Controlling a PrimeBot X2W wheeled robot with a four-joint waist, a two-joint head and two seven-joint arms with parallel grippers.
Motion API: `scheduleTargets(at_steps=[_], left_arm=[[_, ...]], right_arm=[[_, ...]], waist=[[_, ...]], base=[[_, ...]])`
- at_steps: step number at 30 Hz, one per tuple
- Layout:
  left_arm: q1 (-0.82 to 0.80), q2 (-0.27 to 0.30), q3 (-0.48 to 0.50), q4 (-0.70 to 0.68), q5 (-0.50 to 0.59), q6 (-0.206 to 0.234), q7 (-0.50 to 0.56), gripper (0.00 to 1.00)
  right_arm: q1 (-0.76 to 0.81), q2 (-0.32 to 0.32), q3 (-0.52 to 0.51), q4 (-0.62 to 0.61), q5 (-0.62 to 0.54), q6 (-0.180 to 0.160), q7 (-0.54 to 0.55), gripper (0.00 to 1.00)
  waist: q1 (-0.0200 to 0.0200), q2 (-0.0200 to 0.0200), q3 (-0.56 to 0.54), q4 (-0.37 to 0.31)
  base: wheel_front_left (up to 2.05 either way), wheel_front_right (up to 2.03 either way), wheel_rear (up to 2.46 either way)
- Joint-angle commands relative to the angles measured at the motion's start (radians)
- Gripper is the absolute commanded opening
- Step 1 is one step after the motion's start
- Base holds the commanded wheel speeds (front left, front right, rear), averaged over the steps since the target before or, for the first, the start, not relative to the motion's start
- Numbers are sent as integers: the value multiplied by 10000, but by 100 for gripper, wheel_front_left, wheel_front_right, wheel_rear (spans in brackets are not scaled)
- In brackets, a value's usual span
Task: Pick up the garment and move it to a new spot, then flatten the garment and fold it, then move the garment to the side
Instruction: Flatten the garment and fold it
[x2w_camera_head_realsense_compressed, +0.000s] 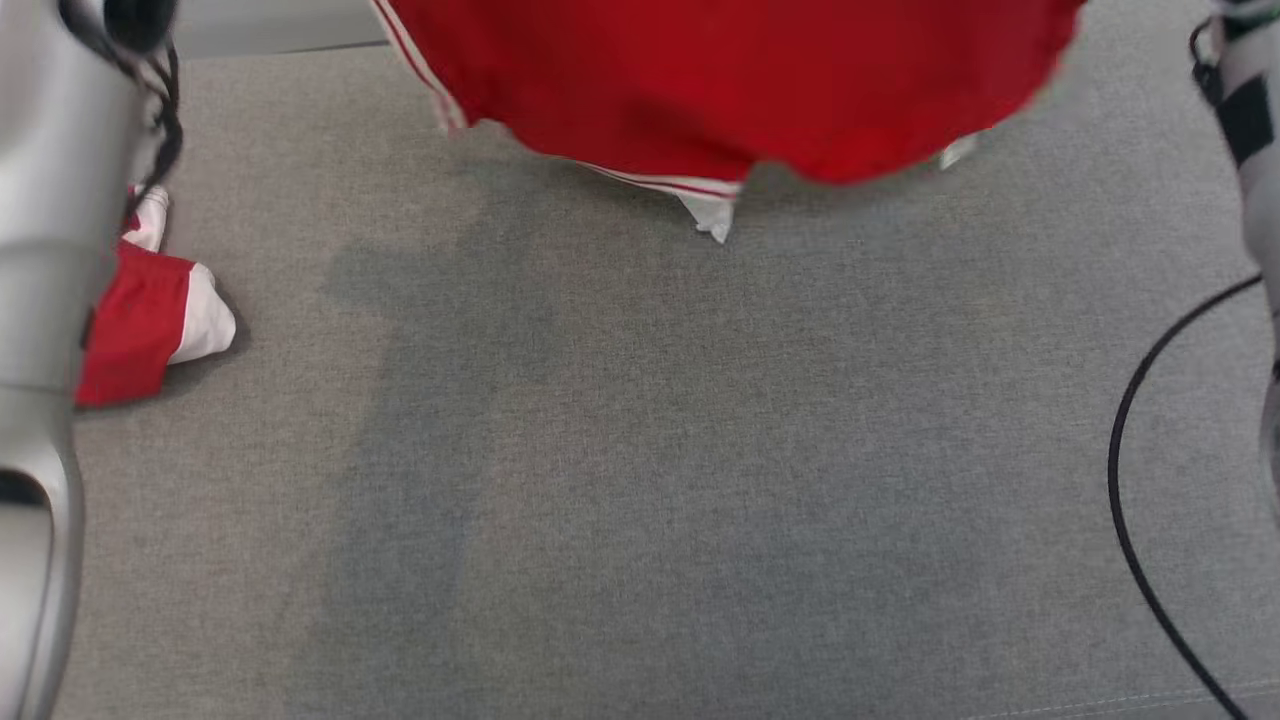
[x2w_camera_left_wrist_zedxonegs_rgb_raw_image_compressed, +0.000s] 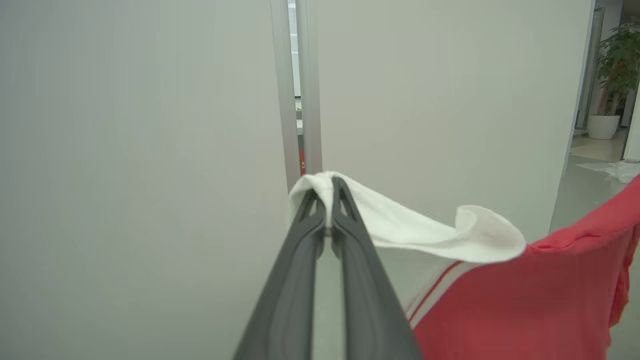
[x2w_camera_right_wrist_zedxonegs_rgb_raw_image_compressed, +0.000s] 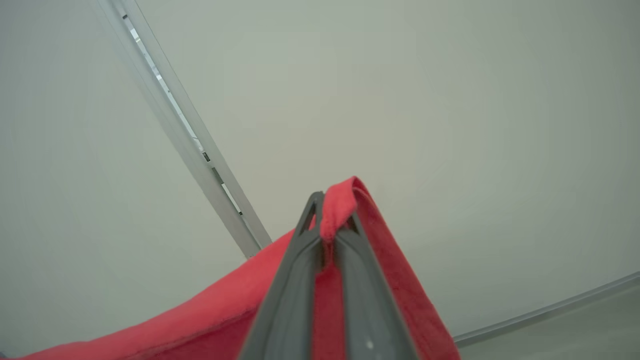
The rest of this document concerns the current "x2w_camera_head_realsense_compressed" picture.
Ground red jersey with striped trim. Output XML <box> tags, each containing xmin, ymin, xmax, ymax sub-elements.
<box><xmin>370</xmin><ymin>0</ymin><xmax>1089</xmax><ymax>244</ymax></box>

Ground red shorts with white trim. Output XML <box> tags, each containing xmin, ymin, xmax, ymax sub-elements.
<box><xmin>75</xmin><ymin>183</ymin><xmax>238</xmax><ymax>408</ymax></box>

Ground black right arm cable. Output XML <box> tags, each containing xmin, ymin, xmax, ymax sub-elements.
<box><xmin>1106</xmin><ymin>272</ymin><xmax>1263</xmax><ymax>720</ymax></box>

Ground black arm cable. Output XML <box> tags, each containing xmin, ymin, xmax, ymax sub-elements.
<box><xmin>1106</xmin><ymin>272</ymin><xmax>1263</xmax><ymax>720</ymax></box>
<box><xmin>58</xmin><ymin>0</ymin><xmax>186</xmax><ymax>216</ymax></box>

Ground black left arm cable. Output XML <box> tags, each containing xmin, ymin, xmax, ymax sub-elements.
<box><xmin>58</xmin><ymin>0</ymin><xmax>186</xmax><ymax>216</ymax></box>

